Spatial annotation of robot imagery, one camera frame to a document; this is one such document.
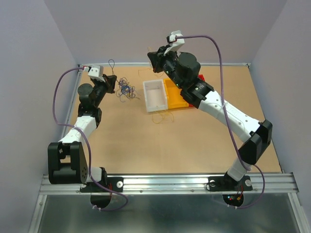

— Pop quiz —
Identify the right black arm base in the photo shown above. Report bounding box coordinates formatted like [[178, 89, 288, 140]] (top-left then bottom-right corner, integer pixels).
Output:
[[206, 174, 253, 192]]

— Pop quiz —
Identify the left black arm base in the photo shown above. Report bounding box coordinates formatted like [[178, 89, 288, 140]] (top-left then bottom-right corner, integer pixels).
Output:
[[80, 176, 124, 193]]

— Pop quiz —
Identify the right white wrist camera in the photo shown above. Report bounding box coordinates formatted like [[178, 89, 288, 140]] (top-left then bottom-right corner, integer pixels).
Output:
[[164, 30, 185, 56]]

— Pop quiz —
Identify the blue wire bundle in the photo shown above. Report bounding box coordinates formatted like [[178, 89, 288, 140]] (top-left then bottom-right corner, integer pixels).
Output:
[[108, 59, 141, 103]]

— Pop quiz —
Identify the aluminium front rail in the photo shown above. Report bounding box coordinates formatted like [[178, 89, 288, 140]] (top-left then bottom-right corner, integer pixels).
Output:
[[39, 173, 299, 196]]

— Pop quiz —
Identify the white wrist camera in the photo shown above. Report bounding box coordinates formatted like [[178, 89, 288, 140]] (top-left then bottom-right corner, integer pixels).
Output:
[[164, 30, 185, 56], [88, 65, 105, 82]]

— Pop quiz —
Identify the aluminium left rail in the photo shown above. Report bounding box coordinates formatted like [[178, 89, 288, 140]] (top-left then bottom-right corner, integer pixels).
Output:
[[52, 67, 83, 142]]

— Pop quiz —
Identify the metal front plate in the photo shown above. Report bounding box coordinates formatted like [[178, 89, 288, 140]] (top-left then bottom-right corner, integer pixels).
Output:
[[30, 193, 300, 233]]

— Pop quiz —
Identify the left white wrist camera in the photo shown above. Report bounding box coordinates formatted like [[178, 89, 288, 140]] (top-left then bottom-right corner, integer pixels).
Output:
[[88, 65, 105, 82]]

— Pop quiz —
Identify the aluminium rail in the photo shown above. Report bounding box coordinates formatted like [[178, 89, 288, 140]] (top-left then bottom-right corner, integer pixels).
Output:
[[78, 62, 251, 68], [52, 67, 83, 142], [39, 173, 299, 196]]

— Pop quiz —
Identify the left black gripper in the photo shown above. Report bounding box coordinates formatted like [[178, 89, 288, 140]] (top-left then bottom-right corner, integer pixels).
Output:
[[92, 74, 116, 107]]

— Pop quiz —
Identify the yellow wire bundle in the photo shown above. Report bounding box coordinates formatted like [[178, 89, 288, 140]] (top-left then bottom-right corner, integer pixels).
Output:
[[138, 47, 175, 124]]

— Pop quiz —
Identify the aluminium back rail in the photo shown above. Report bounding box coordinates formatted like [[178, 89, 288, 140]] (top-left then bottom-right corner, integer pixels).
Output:
[[78, 62, 251, 68]]

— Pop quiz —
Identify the red plastic bin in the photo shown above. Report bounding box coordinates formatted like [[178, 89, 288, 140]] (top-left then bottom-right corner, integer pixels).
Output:
[[189, 74, 205, 107]]

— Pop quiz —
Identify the yellow plastic bin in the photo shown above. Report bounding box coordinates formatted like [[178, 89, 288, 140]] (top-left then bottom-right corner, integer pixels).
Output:
[[163, 78, 189, 110]]

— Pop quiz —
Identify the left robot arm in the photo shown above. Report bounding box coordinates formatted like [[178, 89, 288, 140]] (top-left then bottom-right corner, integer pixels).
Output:
[[48, 75, 117, 191]]

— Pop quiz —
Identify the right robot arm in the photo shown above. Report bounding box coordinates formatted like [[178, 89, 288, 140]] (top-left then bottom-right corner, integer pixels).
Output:
[[147, 46, 273, 189]]

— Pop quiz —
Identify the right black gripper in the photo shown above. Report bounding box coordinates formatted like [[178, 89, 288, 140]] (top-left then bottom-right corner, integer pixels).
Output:
[[147, 44, 185, 89]]

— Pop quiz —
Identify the white plastic bin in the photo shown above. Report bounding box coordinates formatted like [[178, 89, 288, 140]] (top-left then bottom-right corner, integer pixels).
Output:
[[142, 79, 168, 113]]

